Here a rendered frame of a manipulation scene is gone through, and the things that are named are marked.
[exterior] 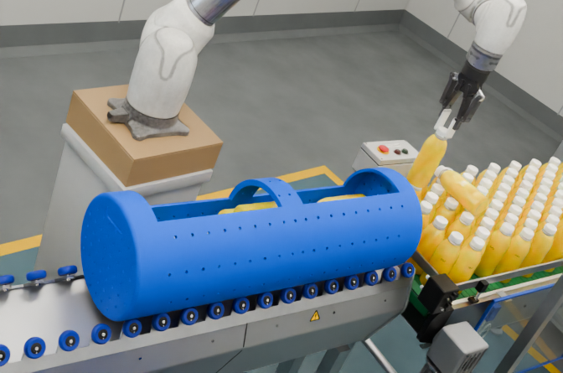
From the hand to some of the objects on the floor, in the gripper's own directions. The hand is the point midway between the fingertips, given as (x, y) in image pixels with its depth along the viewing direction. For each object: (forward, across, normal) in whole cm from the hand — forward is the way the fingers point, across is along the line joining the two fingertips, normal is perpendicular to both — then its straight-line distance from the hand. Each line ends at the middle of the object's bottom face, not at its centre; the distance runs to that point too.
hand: (446, 124), depth 238 cm
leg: (+134, +17, -18) cm, 136 cm away
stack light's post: (+134, +46, +27) cm, 144 cm away
